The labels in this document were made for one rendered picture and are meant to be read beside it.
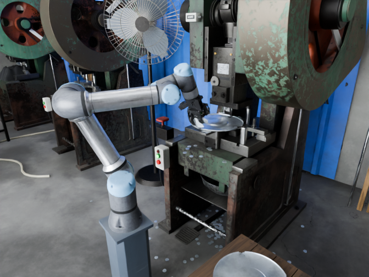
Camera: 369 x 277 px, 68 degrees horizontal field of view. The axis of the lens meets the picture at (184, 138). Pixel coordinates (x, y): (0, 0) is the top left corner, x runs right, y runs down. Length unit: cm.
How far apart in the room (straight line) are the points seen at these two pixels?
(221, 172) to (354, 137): 143
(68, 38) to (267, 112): 159
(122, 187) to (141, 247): 33
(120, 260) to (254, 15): 112
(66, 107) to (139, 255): 74
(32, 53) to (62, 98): 306
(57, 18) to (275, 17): 175
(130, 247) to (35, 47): 328
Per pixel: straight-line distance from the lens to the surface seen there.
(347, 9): 128
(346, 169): 272
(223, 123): 149
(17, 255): 208
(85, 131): 123
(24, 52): 410
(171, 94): 105
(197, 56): 154
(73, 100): 107
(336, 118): 257
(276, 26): 98
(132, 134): 308
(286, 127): 172
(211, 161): 148
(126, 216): 124
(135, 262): 139
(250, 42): 104
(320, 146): 265
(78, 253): 193
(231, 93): 148
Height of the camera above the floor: 127
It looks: 22 degrees down
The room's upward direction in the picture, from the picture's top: 1 degrees counter-clockwise
